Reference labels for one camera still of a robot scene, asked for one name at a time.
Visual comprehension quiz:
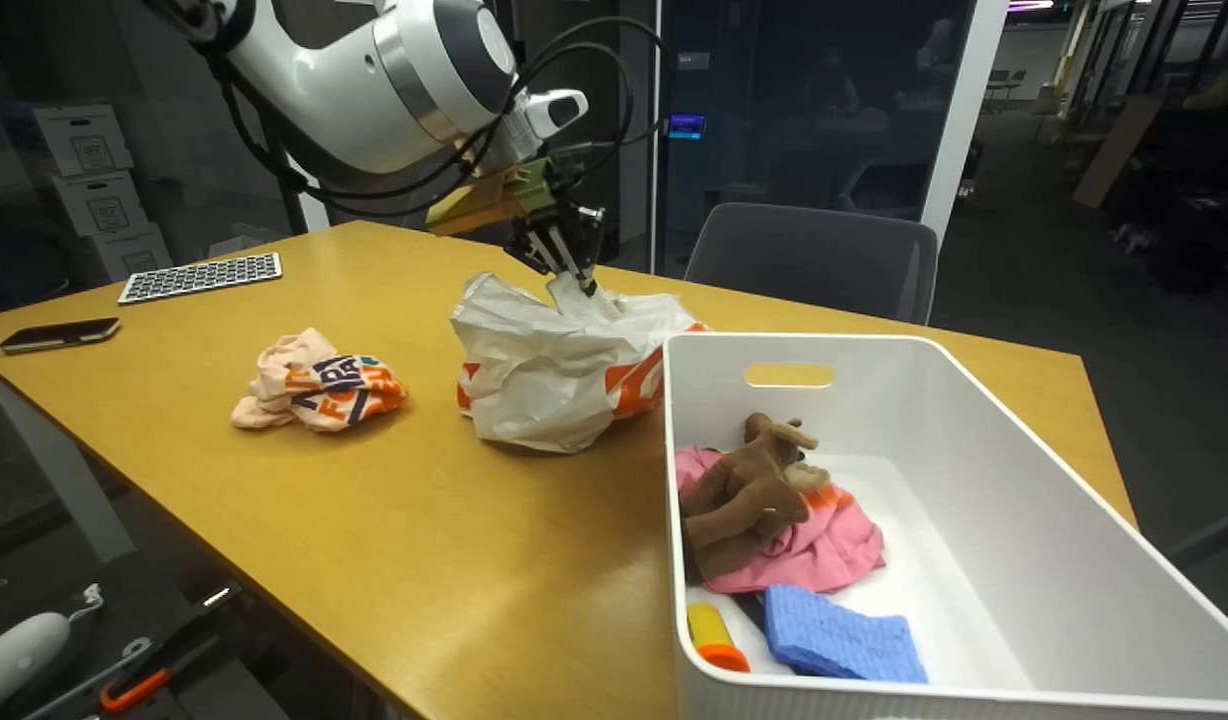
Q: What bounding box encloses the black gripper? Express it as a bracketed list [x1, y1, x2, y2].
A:
[506, 160, 606, 297]

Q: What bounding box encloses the white orange plastic bag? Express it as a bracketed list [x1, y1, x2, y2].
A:
[452, 272, 701, 450]

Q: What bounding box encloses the grey office chair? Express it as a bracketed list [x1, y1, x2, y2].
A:
[683, 199, 936, 323]

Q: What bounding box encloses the grey keyboard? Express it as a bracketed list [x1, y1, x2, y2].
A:
[118, 253, 282, 303]

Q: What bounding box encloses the blue cloth in box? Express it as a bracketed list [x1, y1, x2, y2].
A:
[762, 585, 929, 685]

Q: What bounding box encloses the orange black clamp left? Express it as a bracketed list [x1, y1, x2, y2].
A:
[94, 586, 233, 715]

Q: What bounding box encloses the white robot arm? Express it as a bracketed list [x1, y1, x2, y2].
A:
[147, 0, 598, 293]

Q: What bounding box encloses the black smartphone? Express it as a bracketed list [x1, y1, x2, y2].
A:
[0, 314, 118, 354]

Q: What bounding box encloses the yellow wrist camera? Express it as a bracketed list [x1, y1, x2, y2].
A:
[422, 162, 556, 236]

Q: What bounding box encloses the brown plush toy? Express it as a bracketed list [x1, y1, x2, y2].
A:
[681, 410, 831, 581]

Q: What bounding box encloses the white plastic box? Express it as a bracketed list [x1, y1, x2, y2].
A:
[663, 332, 1228, 720]

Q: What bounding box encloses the pink printed cloth on table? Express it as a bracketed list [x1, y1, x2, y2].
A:
[233, 327, 407, 435]

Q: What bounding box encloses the pink cloth in box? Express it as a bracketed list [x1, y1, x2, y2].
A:
[674, 449, 885, 594]

